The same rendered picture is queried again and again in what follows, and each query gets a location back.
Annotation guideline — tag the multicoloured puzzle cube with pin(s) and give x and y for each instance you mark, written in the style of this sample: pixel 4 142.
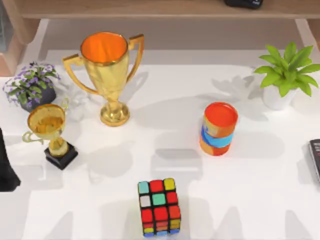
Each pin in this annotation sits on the multicoloured puzzle cube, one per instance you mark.
pixel 158 207

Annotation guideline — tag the wooden shelf unit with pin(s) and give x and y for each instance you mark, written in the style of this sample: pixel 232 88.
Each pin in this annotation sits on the wooden shelf unit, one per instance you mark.
pixel 150 10

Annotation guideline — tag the orange and blue can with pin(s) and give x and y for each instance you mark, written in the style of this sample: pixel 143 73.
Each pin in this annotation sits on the orange and blue can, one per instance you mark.
pixel 218 130

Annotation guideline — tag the large gold trophy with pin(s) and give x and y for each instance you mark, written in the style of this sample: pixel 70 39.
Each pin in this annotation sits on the large gold trophy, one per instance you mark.
pixel 107 65

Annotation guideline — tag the purple flower plant dark pot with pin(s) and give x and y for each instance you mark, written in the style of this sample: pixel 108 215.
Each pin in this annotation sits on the purple flower plant dark pot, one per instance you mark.
pixel 32 87

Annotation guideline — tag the green plant white pot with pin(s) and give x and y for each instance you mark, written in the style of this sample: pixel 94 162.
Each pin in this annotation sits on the green plant white pot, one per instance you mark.
pixel 285 75

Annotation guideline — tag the black object on shelf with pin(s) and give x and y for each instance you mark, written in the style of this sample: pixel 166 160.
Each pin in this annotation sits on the black object on shelf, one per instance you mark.
pixel 243 3

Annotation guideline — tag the small gold trophy black base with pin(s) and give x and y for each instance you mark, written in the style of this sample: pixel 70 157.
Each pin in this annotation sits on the small gold trophy black base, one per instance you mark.
pixel 47 125

